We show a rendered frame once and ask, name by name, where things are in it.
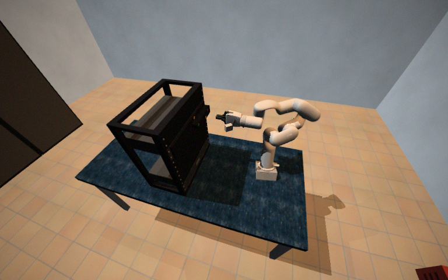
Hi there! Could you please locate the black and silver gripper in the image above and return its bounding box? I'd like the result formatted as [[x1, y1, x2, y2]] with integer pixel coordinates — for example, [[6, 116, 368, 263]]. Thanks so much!
[[216, 110, 242, 127]]

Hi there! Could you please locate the black equipment rack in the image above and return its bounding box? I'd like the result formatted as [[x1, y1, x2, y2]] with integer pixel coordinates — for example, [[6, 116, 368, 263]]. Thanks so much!
[[106, 79, 210, 197]]

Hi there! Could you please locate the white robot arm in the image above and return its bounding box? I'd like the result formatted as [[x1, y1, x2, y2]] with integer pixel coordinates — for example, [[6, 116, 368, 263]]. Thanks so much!
[[240, 98, 321, 171]]

